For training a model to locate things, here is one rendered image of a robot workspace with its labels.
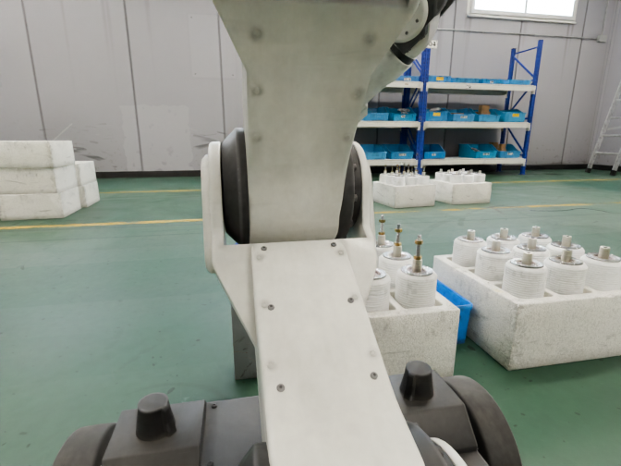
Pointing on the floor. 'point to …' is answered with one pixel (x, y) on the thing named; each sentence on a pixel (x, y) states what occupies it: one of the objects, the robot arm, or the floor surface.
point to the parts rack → (455, 122)
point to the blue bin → (458, 308)
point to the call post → (242, 350)
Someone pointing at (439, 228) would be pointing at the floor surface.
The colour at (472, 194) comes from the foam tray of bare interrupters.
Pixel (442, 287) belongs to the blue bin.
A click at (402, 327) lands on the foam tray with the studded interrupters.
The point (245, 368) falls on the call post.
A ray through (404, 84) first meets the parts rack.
